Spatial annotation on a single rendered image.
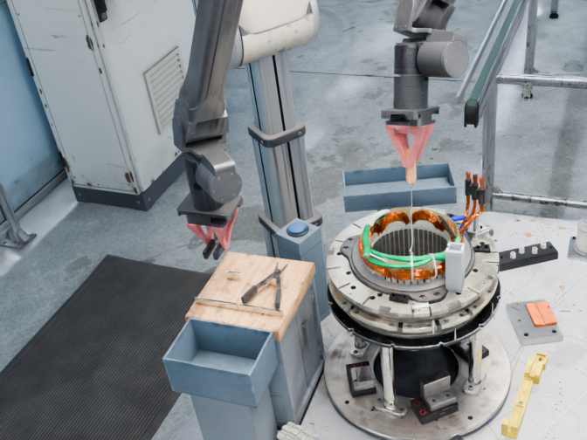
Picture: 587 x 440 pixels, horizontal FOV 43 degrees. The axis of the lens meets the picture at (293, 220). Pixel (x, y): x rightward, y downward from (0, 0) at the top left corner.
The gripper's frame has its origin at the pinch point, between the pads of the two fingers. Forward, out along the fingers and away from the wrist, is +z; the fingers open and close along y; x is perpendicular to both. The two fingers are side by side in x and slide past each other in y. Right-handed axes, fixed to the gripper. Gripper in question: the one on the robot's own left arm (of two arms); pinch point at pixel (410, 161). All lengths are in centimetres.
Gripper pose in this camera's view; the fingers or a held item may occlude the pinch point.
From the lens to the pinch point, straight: 128.7
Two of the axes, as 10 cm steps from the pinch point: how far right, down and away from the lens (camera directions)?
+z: 0.2, 9.7, 2.3
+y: 5.3, -2.1, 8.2
